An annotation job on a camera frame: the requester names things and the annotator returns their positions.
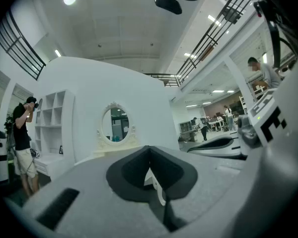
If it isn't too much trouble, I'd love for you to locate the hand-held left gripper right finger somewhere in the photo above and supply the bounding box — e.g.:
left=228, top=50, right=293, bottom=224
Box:
left=149, top=145, right=198, bottom=201

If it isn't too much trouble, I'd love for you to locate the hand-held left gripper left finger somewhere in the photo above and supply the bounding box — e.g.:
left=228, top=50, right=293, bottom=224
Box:
left=106, top=145, right=151, bottom=204

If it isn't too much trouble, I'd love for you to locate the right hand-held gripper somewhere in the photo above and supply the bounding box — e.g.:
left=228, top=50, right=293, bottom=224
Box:
left=187, top=46, right=298, bottom=159

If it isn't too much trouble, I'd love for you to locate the grey shelf cabinet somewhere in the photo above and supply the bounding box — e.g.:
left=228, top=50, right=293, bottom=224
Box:
left=179, top=121, right=198, bottom=142

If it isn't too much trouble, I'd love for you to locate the white low cabinet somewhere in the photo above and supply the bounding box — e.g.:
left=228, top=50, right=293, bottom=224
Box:
left=34, top=155, right=65, bottom=180

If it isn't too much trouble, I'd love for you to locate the black balcony railing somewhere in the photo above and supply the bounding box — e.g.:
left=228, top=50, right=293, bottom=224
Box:
left=144, top=0, right=259, bottom=88
left=0, top=10, right=47, bottom=81

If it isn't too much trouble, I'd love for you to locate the white cube bookshelf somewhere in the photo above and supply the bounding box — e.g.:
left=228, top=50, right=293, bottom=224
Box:
left=34, top=90, right=75, bottom=163

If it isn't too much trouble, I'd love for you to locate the oval mirror cream ornate frame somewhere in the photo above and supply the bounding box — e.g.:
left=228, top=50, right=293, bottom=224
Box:
left=97, top=101, right=142, bottom=151

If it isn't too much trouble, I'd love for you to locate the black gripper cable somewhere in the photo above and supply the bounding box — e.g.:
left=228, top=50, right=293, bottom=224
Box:
left=253, top=0, right=298, bottom=69

